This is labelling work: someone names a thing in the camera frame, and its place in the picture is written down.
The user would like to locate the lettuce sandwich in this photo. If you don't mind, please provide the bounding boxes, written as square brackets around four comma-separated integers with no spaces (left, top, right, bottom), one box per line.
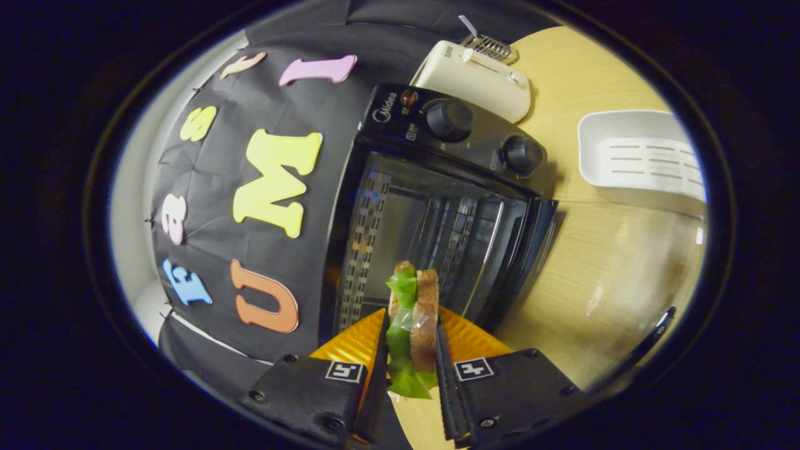
[384,260,441,401]

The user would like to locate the white toaster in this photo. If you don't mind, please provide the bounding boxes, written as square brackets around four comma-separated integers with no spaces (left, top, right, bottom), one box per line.
[410,40,533,124]

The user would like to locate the white plastic tray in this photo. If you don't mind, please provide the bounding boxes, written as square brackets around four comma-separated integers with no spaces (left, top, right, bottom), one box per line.
[577,109,708,203]

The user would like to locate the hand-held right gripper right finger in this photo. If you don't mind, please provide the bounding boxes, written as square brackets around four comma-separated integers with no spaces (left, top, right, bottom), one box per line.
[434,306,586,449]

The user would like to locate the wire mesh utensil holder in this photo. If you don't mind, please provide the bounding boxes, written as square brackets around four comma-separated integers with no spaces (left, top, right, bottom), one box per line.
[461,34,520,66]

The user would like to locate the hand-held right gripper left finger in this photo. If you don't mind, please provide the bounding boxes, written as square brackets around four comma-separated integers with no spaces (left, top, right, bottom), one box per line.
[236,307,393,448]

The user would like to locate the black electric oven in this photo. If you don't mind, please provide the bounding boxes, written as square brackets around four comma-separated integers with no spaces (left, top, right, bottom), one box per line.
[317,82,709,392]

